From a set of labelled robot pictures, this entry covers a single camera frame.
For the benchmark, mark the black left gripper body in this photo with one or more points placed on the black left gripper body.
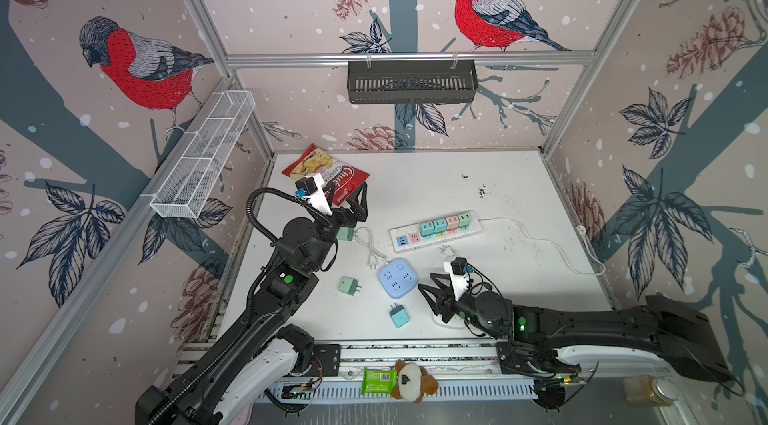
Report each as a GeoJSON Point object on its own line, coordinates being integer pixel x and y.
{"type": "Point", "coordinates": [329, 227]}

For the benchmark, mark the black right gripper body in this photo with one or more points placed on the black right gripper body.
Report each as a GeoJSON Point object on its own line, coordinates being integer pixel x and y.
{"type": "Point", "coordinates": [467, 306]}

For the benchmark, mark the green plug adapter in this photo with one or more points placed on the green plug adapter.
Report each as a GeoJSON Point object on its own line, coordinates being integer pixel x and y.
{"type": "Point", "coordinates": [466, 220]}
{"type": "Point", "coordinates": [346, 234]}
{"type": "Point", "coordinates": [349, 286]}

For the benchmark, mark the teal plug adapter front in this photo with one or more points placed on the teal plug adapter front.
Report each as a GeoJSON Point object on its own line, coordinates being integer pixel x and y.
{"type": "Point", "coordinates": [399, 315]}

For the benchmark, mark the teal plug adapter pair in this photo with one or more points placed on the teal plug adapter pair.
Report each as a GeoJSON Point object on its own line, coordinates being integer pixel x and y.
{"type": "Point", "coordinates": [439, 226]}
{"type": "Point", "coordinates": [427, 229]}

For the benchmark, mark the pink plug adapter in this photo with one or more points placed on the pink plug adapter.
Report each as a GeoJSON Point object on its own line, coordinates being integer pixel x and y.
{"type": "Point", "coordinates": [452, 223]}

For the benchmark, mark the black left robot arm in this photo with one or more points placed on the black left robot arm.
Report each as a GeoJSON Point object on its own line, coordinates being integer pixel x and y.
{"type": "Point", "coordinates": [262, 345]}

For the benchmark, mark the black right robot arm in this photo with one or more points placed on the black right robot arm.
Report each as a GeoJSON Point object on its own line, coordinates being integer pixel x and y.
{"type": "Point", "coordinates": [528, 339]}

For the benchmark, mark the white square socket cube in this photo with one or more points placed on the white square socket cube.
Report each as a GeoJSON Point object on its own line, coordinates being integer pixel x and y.
{"type": "Point", "coordinates": [447, 318]}

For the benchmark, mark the white multicolour power strip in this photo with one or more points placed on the white multicolour power strip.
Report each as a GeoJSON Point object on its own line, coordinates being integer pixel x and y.
{"type": "Point", "coordinates": [407, 238]}

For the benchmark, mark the blue square socket cube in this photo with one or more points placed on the blue square socket cube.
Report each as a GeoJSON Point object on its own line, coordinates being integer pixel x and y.
{"type": "Point", "coordinates": [398, 278]}

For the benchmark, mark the red Chuba chips bag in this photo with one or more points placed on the red Chuba chips bag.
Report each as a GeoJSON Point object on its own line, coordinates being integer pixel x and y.
{"type": "Point", "coordinates": [342, 177]}

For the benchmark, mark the brown plush dog toy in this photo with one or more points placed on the brown plush dog toy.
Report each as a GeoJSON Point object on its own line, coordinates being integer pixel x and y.
{"type": "Point", "coordinates": [414, 382]}

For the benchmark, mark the green wet wipes pack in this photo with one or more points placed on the green wet wipes pack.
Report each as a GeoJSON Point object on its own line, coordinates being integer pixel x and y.
{"type": "Point", "coordinates": [379, 381]}

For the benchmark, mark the glass jar with lid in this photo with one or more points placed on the glass jar with lid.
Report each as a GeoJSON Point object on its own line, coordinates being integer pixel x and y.
{"type": "Point", "coordinates": [646, 390]}

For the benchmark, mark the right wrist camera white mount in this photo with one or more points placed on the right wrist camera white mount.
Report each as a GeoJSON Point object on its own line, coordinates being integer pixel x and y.
{"type": "Point", "coordinates": [458, 270]}

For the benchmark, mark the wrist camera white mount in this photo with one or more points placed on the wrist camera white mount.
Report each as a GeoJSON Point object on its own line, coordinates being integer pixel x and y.
{"type": "Point", "coordinates": [310, 192]}
{"type": "Point", "coordinates": [458, 270]}

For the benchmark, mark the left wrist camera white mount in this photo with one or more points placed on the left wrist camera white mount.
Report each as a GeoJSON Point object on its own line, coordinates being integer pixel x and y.
{"type": "Point", "coordinates": [310, 192]}

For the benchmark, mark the black hanging wall basket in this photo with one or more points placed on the black hanging wall basket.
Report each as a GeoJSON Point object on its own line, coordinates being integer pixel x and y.
{"type": "Point", "coordinates": [412, 82]}

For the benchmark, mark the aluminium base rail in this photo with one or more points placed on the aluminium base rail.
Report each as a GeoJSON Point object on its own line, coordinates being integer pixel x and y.
{"type": "Point", "coordinates": [465, 369]}

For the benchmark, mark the white wire mesh shelf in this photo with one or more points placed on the white wire mesh shelf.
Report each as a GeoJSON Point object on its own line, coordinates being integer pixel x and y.
{"type": "Point", "coordinates": [194, 175]}

